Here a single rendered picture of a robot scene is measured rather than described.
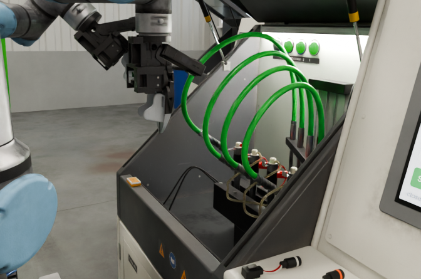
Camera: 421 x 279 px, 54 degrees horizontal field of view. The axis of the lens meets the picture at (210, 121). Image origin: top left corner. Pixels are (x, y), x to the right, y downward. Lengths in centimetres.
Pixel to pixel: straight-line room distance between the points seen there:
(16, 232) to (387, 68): 69
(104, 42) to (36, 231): 59
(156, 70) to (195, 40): 763
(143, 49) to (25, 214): 46
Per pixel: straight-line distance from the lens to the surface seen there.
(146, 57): 87
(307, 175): 88
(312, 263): 88
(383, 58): 88
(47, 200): 54
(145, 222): 121
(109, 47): 104
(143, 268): 130
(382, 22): 91
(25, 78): 745
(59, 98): 758
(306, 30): 132
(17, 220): 51
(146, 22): 85
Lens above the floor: 143
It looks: 13 degrees down
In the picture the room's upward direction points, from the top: 2 degrees clockwise
